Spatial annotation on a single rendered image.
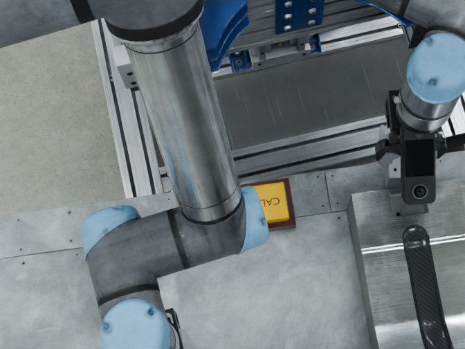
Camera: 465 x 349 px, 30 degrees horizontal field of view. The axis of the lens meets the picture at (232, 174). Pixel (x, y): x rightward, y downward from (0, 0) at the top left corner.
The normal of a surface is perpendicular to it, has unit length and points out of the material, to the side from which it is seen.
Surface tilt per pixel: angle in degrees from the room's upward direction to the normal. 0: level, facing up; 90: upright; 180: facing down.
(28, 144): 0
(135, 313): 1
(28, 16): 73
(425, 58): 1
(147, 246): 13
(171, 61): 61
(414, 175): 31
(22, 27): 81
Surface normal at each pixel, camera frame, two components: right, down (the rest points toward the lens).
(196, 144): 0.29, 0.64
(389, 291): -0.04, -0.23
